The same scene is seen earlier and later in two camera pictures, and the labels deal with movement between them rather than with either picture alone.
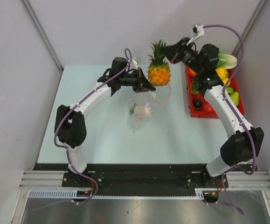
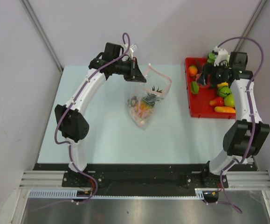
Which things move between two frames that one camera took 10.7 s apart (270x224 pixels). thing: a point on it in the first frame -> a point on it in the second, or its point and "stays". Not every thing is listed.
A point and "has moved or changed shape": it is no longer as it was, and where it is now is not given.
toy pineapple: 159,70 -> 148,101
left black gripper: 143,84 -> 134,74
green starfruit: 193,90 stays
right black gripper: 171,52 -> 209,69
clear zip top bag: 142,107 has moved or changed shape
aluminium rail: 53,179 stays
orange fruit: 191,73 stays
